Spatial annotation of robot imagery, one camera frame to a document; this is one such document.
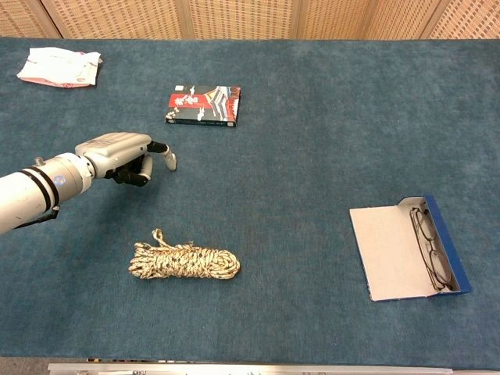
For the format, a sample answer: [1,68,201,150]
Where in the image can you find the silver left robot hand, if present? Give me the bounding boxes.
[74,132,178,188]

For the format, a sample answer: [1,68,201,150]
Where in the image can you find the coiled beige braided rope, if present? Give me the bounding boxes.
[128,228,241,280]

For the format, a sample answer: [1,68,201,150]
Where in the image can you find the open blue glasses case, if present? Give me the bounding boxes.
[348,195,473,302]

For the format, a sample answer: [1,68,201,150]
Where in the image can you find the wicker folding screen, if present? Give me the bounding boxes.
[0,0,500,40]

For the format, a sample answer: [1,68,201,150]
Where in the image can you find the black red playing card box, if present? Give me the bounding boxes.
[165,84,241,129]

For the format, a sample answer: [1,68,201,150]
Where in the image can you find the aluminium table edge rail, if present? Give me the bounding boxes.
[47,362,455,375]

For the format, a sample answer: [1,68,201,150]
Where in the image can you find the thin-framed eyeglasses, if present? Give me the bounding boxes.
[409,207,454,291]

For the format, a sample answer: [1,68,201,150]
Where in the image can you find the crumpled white cloth bag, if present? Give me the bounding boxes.
[16,47,103,90]

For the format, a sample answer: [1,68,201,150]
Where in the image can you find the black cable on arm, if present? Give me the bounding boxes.
[15,205,62,231]

